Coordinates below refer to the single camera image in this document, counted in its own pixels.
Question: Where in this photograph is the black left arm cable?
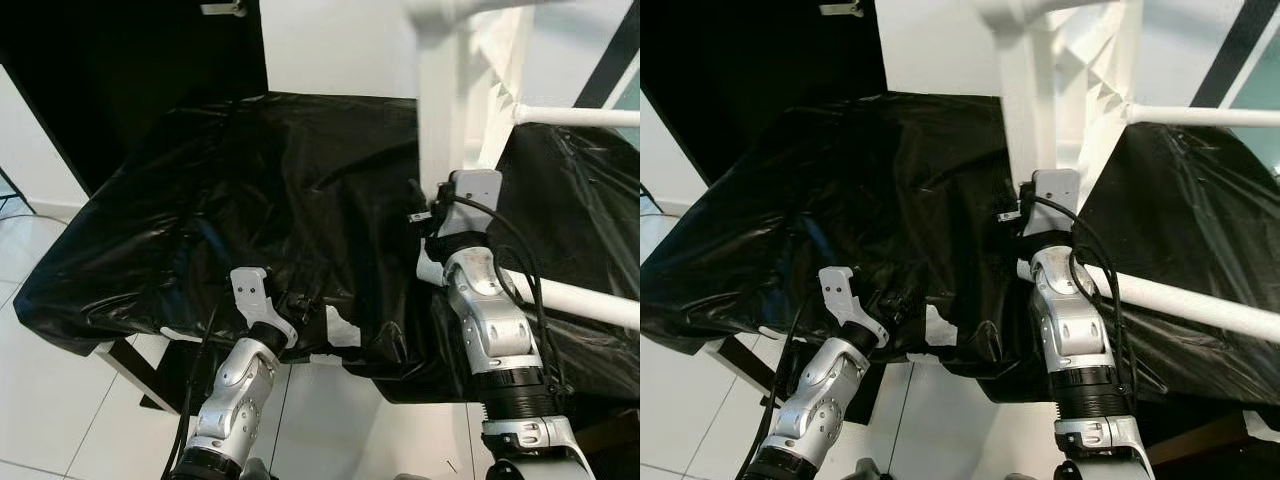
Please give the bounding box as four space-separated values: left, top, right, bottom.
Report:
173 308 223 480
758 298 813 480

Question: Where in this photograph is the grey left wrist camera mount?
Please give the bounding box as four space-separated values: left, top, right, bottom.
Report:
817 266 890 350
229 266 299 350

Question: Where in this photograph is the teal glass panel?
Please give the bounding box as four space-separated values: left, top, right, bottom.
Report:
610 68 640 151
1228 58 1280 153

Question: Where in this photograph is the black tripod stand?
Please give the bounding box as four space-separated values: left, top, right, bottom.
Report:
0 165 38 218

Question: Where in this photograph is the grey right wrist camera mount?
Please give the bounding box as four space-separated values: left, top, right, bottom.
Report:
1029 167 1084 239
439 169 505 239

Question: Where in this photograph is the black plastic cover sheet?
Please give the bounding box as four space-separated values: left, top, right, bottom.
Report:
640 90 1280 408
15 90 640 405

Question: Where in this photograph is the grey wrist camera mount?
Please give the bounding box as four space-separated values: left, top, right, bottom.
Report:
817 266 890 350
439 169 505 239
1029 167 1084 239
229 266 299 350

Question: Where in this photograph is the black wall pillar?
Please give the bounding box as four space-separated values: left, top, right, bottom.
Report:
573 3 640 111
1188 0 1280 111

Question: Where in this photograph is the black door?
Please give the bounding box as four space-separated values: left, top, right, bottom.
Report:
640 0 888 188
0 0 271 198

